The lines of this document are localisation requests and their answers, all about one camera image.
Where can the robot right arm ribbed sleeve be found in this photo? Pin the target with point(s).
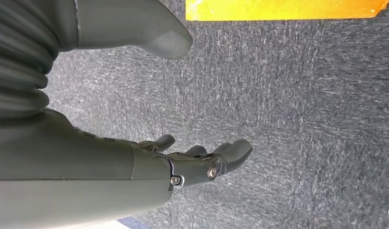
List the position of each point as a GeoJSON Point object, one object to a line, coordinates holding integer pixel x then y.
{"type": "Point", "coordinates": [17, 63]}

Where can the white panel with blue edge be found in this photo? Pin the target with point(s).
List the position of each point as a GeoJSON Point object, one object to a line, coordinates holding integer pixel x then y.
{"type": "Point", "coordinates": [115, 225]}

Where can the yellow floor tape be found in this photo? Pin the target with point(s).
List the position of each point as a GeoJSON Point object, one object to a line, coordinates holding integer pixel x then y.
{"type": "Point", "coordinates": [276, 9]}

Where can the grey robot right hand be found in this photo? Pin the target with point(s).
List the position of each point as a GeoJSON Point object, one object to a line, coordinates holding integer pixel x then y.
{"type": "Point", "coordinates": [71, 164]}

